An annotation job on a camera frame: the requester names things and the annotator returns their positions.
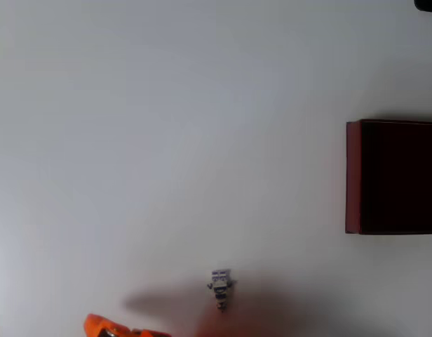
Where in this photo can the dark red open box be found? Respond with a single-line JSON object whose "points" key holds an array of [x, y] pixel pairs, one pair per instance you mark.
{"points": [[395, 177]]}

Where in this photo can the small white toy figure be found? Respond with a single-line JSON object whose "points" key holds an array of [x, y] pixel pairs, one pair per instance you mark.
{"points": [[220, 286]]}

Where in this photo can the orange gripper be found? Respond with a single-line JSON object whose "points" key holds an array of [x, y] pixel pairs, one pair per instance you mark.
{"points": [[97, 323]]}

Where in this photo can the black object at edge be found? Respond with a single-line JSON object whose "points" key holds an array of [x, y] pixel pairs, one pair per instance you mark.
{"points": [[429, 5]]}

